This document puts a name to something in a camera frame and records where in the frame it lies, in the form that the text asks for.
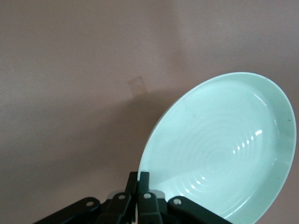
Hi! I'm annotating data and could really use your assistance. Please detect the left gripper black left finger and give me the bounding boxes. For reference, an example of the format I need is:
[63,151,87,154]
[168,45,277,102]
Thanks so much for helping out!
[35,172,139,224]

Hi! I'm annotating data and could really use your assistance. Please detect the small brown tape square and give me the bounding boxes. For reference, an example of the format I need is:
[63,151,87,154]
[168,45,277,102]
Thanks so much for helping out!
[127,76,148,97]

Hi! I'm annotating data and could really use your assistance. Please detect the pale green round plate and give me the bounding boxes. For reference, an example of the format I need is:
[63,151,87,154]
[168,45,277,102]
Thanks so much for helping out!
[139,71,294,222]

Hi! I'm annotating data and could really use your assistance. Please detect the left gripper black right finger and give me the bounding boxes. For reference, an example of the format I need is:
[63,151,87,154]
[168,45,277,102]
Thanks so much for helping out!
[137,171,226,224]

